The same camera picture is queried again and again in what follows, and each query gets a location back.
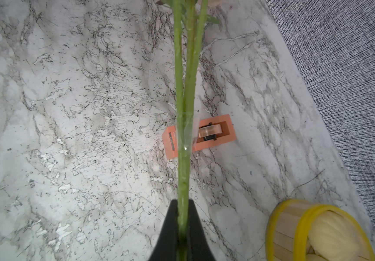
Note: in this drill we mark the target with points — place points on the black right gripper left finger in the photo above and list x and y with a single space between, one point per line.
167 244

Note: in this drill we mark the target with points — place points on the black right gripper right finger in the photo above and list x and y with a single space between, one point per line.
197 246

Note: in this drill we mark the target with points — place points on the pink tape dispenser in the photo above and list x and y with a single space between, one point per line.
211 132

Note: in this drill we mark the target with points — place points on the pink artificial rose stem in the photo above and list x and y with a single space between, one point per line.
182 212

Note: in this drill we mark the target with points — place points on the yellow bamboo steamer basket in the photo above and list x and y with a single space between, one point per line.
287 230

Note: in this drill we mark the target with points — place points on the cream steamed bun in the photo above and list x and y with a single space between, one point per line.
334 238

